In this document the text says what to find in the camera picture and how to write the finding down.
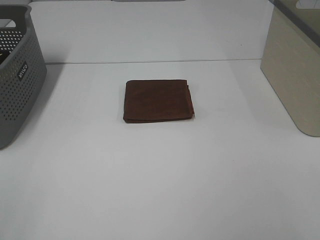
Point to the folded brown towel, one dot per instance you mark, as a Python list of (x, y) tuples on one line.
[(157, 100)]

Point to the beige plastic basket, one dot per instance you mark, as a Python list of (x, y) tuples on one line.
[(291, 61)]

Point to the grey perforated plastic basket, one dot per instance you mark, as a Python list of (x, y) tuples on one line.
[(22, 70)]

